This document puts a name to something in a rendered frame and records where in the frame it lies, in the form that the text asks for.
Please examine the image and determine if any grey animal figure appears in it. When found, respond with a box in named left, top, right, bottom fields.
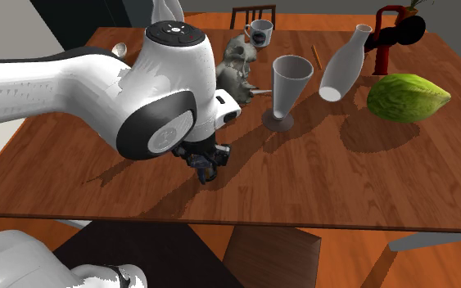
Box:
left=215, top=34, right=260, bottom=106

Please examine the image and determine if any white cone-shaped glass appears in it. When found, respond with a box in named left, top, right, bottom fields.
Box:
left=261, top=55, right=315, bottom=133

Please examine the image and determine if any black robot stand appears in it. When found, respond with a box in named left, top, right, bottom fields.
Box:
left=53, top=221, right=247, bottom=288

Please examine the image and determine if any dark brown wooden chair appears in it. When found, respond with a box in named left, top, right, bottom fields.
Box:
left=222, top=225, right=323, bottom=288

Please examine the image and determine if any brown wooden table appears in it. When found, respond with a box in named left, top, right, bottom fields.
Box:
left=0, top=26, right=461, bottom=252

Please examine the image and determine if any white mug with dark print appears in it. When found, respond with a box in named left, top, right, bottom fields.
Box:
left=244, top=19, right=274, bottom=48

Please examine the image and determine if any orange pencil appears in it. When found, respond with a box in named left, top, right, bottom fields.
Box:
left=310, top=43, right=323, bottom=71

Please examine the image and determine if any slatted wooden chair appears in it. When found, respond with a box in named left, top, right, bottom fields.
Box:
left=229, top=4, right=278, bottom=31

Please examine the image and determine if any white bottle vase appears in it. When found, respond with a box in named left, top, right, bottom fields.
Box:
left=319, top=24, right=373, bottom=103

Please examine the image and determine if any green pointed fruit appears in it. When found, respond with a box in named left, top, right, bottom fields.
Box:
left=366, top=73, right=453, bottom=124

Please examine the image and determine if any red and black stand tool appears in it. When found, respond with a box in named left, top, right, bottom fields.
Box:
left=364, top=4, right=427, bottom=77

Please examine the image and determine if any plant in orange pot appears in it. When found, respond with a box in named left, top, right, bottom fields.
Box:
left=405, top=0, right=435, bottom=22

